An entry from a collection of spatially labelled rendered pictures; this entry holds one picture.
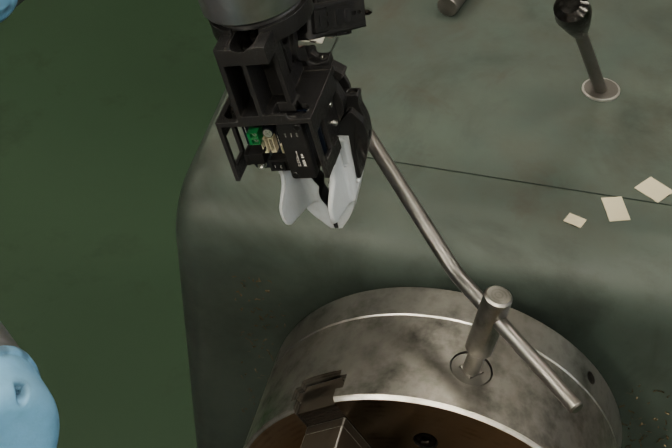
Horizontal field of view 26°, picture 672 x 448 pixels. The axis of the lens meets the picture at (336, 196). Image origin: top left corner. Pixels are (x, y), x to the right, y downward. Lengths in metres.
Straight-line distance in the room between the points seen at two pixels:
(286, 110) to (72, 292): 2.02
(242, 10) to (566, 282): 0.42
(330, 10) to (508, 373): 0.32
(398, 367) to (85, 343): 1.78
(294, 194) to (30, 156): 2.27
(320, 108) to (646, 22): 0.57
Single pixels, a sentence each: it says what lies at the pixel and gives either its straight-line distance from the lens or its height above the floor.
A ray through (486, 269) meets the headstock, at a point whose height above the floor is 1.23.
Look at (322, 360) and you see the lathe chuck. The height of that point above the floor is 1.21.
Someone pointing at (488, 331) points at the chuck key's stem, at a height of 1.29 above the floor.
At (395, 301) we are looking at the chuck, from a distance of 1.20.
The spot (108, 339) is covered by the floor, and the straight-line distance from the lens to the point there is 2.88.
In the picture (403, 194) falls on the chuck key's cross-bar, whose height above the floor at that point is 1.34.
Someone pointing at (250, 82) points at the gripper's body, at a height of 1.51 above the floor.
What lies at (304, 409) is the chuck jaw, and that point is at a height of 1.20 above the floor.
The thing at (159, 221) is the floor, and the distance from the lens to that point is 3.11.
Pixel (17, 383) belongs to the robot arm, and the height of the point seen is 1.42.
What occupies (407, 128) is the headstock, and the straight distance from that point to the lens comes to 1.33.
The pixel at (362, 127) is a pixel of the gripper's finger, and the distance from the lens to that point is 1.05.
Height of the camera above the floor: 2.09
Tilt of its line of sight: 42 degrees down
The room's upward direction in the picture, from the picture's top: straight up
